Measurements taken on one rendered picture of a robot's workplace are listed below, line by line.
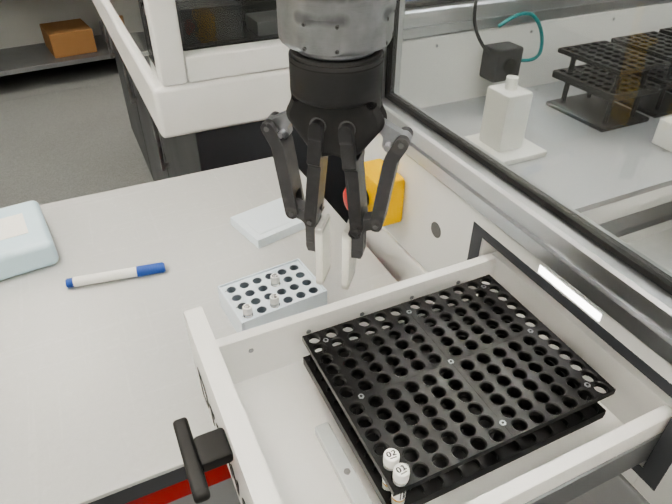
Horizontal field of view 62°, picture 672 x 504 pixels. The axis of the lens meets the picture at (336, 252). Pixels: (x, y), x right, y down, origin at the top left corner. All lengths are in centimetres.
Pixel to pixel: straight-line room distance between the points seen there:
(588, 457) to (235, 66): 93
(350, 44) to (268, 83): 79
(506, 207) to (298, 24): 30
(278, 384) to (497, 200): 30
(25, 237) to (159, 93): 38
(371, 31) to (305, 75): 6
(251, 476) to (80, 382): 37
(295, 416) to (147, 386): 22
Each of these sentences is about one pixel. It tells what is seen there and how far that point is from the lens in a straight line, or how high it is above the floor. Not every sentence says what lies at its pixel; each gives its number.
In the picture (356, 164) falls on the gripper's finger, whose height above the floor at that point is 106.
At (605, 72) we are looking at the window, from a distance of 52.
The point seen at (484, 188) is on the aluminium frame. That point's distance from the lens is 63.
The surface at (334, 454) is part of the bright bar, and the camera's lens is 52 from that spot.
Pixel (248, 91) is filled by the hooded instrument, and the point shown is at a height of 87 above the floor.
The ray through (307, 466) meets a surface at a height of 84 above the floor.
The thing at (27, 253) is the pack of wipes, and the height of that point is 80.
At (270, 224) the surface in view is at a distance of 92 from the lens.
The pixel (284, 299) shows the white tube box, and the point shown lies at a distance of 75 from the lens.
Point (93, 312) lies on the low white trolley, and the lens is 84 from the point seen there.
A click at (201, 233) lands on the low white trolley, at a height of 76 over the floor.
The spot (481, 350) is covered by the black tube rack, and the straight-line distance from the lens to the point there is 55.
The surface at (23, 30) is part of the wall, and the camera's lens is 456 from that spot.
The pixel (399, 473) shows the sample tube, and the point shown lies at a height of 91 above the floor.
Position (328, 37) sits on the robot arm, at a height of 117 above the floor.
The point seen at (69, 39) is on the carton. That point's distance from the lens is 416.
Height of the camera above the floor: 129
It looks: 37 degrees down
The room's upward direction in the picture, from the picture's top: straight up
